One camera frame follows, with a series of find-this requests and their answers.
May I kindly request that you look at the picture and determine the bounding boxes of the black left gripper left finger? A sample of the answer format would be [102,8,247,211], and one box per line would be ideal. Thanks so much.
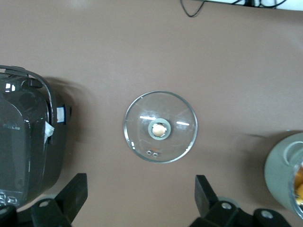
[30,173,89,227]

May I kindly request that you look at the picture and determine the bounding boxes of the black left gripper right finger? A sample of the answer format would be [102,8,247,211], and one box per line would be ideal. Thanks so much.
[191,175,240,227]

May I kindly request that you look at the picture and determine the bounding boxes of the yellow corn cob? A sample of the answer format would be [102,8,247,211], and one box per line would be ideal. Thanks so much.
[293,162,303,207]

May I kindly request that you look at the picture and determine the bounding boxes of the round glass pot lid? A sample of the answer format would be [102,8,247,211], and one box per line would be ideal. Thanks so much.
[123,90,199,165]

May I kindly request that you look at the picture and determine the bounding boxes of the grey-green cooking pot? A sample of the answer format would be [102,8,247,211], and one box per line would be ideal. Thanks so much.
[264,130,303,219]

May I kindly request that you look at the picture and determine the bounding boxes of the black electric rice cooker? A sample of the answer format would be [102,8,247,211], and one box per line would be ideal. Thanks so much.
[0,65,73,210]

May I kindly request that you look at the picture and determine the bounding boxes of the brown table cover mat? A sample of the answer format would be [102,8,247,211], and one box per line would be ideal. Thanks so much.
[0,0,303,227]

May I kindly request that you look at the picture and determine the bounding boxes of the looped black cable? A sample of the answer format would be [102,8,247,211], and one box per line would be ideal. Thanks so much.
[179,0,207,18]

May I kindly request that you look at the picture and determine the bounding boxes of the black cable bundle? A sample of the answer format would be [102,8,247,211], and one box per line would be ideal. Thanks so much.
[231,0,287,9]

